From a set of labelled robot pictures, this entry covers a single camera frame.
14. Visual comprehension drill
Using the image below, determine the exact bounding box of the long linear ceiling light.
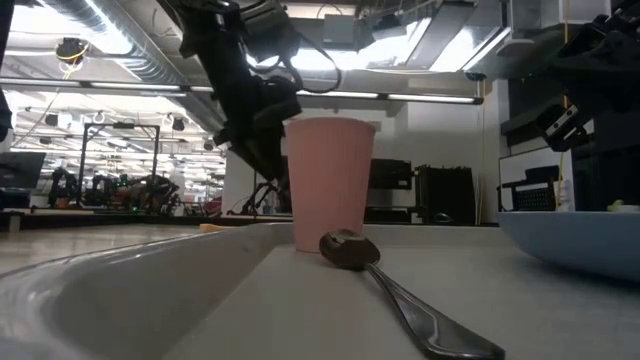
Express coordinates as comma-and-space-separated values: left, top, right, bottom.
0, 76, 485, 106

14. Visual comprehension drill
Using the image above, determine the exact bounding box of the black left wrist camera cable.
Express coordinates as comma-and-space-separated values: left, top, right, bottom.
247, 28, 344, 97

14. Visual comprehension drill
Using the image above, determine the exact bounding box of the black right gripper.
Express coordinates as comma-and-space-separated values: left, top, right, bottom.
535, 0, 640, 153

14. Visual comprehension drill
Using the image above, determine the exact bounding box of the dark metal spoon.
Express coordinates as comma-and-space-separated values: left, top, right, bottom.
318, 228, 507, 360

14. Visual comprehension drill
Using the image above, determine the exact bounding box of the dark grey monitor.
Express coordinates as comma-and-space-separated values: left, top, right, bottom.
0, 151, 47, 190

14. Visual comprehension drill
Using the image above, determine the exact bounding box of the yellow hanging cable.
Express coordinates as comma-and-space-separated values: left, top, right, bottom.
555, 0, 570, 211

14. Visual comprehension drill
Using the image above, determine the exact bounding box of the black equipment case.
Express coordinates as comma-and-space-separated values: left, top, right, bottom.
414, 164, 477, 226

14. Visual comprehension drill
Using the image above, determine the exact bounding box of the pink ribbed cup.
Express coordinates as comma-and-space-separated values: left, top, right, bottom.
285, 116, 378, 254

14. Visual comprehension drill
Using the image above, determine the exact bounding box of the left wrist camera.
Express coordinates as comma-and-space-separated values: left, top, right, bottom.
239, 1, 304, 64

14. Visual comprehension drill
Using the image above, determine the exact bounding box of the yellow black cable reel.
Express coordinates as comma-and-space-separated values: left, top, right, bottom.
54, 36, 92, 67

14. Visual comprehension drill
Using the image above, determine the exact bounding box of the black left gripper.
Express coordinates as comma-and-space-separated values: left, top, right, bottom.
213, 69, 304, 183

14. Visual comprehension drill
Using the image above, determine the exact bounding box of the black robot station frame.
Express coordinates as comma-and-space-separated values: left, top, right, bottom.
76, 121, 162, 209

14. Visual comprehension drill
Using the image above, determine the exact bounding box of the grey plastic tray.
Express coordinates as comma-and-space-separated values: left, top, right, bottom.
0, 222, 640, 360

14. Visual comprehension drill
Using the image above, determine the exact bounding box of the black cabinet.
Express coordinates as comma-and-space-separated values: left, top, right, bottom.
571, 110, 640, 213

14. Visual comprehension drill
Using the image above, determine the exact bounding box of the blue plate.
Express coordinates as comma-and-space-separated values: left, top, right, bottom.
496, 209, 640, 284

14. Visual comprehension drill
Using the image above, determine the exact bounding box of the black perforated cart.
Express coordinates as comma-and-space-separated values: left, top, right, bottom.
496, 164, 562, 212

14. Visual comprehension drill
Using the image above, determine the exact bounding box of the silver ventilation duct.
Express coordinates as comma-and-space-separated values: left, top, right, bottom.
39, 0, 227, 132

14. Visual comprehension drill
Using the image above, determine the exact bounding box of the black monitor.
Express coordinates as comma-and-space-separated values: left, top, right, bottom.
370, 158, 414, 192

